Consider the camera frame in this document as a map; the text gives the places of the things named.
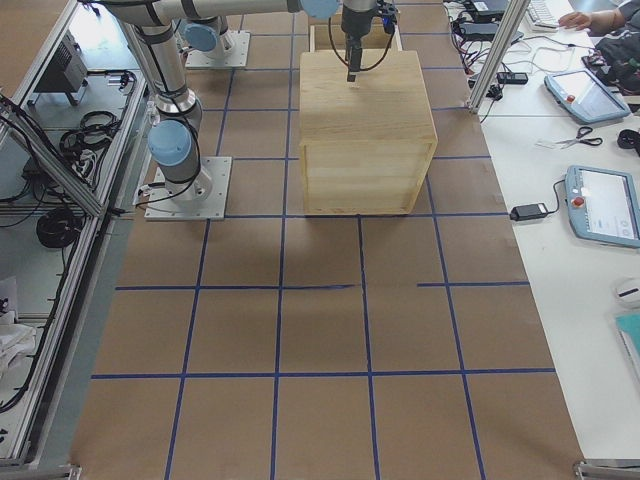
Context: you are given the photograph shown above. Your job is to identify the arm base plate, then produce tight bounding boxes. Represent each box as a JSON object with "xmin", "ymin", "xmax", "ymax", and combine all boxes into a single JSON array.
[
  {"xmin": 186, "ymin": 29, "xmax": 251, "ymax": 70},
  {"xmin": 144, "ymin": 156, "xmax": 232, "ymax": 221}
]

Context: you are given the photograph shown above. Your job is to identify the black handled scissors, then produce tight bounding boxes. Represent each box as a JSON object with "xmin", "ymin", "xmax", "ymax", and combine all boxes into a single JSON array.
[{"xmin": 556, "ymin": 126, "xmax": 603, "ymax": 149}]

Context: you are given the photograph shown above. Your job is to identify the aluminium frame post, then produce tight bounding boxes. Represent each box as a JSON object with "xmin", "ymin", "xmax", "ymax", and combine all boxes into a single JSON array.
[{"xmin": 467, "ymin": 0, "xmax": 529, "ymax": 114}]

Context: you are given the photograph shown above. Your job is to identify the light wooden drawer cabinet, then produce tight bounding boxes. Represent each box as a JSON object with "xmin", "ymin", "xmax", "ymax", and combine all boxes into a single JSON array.
[{"xmin": 299, "ymin": 50, "xmax": 438, "ymax": 215}]

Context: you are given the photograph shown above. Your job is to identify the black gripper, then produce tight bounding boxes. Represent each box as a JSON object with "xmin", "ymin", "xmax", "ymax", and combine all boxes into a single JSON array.
[{"xmin": 341, "ymin": 0, "xmax": 397, "ymax": 82}]

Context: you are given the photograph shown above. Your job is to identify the black power adapter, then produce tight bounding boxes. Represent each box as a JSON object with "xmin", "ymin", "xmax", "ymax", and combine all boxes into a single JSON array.
[{"xmin": 509, "ymin": 203, "xmax": 549, "ymax": 222}]

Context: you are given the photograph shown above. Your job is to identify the near blue teach pendant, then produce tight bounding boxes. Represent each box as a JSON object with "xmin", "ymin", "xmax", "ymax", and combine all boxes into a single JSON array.
[{"xmin": 565, "ymin": 165, "xmax": 639, "ymax": 249}]

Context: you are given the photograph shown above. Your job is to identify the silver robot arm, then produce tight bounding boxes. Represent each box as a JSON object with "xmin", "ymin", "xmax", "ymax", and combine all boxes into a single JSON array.
[
  {"xmin": 100, "ymin": 0, "xmax": 397, "ymax": 128},
  {"xmin": 177, "ymin": 16, "xmax": 229, "ymax": 58}
]

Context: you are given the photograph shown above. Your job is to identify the far blue teach pendant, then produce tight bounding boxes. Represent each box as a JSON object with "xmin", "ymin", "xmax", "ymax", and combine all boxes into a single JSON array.
[{"xmin": 544, "ymin": 69, "xmax": 631, "ymax": 124}]

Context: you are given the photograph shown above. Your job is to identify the person's hand on desk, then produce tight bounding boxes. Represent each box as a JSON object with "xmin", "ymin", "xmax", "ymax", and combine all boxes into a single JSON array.
[{"xmin": 558, "ymin": 12, "xmax": 594, "ymax": 30}]

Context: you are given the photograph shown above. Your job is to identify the blue teach pendant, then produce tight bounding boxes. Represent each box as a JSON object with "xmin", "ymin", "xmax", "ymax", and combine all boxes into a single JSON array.
[
  {"xmin": 565, "ymin": 165, "xmax": 639, "ymax": 249},
  {"xmin": 544, "ymin": 69, "xmax": 631, "ymax": 124}
]

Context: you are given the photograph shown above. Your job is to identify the wooden drawer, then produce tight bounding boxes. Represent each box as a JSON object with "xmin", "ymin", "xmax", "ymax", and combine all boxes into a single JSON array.
[{"xmin": 309, "ymin": 19, "xmax": 403, "ymax": 54}]

